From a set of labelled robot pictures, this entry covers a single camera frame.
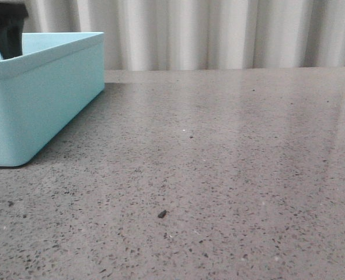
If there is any white pleated curtain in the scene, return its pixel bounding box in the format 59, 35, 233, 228
25, 1, 345, 71

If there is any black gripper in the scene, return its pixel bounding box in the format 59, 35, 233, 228
0, 2, 29, 60

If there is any light blue plastic box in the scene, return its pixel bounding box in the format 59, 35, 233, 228
0, 32, 104, 167

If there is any small black debris piece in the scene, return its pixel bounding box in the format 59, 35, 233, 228
158, 210, 167, 219

